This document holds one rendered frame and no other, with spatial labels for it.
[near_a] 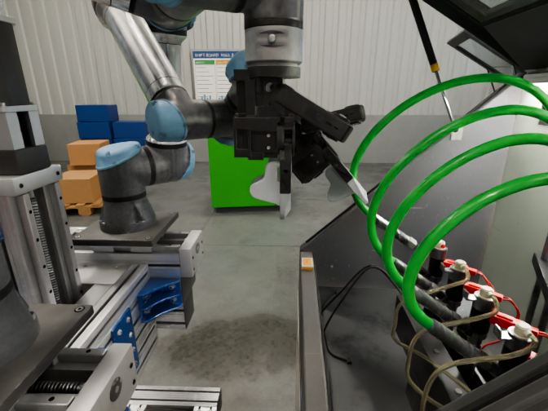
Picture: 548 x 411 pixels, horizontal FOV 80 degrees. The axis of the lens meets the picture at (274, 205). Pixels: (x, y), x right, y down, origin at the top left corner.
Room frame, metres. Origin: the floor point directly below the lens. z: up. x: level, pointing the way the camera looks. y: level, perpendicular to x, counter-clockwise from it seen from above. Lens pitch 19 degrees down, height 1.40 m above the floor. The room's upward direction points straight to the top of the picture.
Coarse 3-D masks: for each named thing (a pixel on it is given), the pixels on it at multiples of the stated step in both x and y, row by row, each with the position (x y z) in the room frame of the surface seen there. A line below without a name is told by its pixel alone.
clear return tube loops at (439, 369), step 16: (448, 288) 0.45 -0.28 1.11; (400, 304) 0.45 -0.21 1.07; (496, 304) 0.38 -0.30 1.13; (464, 320) 0.37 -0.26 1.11; (416, 336) 0.37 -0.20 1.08; (528, 336) 0.31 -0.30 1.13; (416, 352) 0.42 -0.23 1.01; (512, 352) 0.30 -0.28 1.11; (448, 368) 0.30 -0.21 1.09; (432, 400) 0.34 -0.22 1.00
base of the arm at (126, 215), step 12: (144, 192) 0.89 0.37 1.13; (108, 204) 0.84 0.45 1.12; (120, 204) 0.83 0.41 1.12; (132, 204) 0.85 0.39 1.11; (144, 204) 0.88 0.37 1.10; (108, 216) 0.83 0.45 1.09; (120, 216) 0.83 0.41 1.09; (132, 216) 0.84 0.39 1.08; (144, 216) 0.86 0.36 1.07; (108, 228) 0.82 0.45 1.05; (120, 228) 0.82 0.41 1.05; (132, 228) 0.83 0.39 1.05; (144, 228) 0.85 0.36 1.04
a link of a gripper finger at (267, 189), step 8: (272, 168) 0.45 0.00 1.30; (264, 176) 0.45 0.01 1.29; (272, 176) 0.45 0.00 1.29; (256, 184) 0.45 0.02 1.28; (264, 184) 0.45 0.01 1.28; (272, 184) 0.45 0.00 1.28; (256, 192) 0.45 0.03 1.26; (264, 192) 0.45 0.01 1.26; (272, 192) 0.45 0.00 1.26; (264, 200) 0.45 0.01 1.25; (272, 200) 0.45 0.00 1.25; (280, 200) 0.44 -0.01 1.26; (288, 200) 0.44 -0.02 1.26; (280, 208) 0.45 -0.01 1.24; (288, 208) 0.45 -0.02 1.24
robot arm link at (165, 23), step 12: (96, 0) 0.49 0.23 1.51; (108, 0) 0.49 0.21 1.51; (120, 0) 0.49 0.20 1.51; (132, 0) 0.49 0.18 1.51; (144, 0) 0.49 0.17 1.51; (132, 12) 0.51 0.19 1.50; (144, 12) 0.51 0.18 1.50; (156, 12) 0.50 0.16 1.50; (156, 24) 0.55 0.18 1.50; (168, 24) 0.53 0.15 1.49; (180, 24) 0.52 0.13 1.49
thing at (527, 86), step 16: (448, 80) 0.57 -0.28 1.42; (464, 80) 0.56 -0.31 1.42; (480, 80) 0.56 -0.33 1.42; (496, 80) 0.56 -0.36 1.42; (512, 80) 0.56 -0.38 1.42; (416, 96) 0.57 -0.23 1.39; (544, 96) 0.55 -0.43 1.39; (400, 112) 0.57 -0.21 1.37; (368, 144) 0.57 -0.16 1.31; (352, 160) 0.58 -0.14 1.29; (368, 208) 0.58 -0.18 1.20
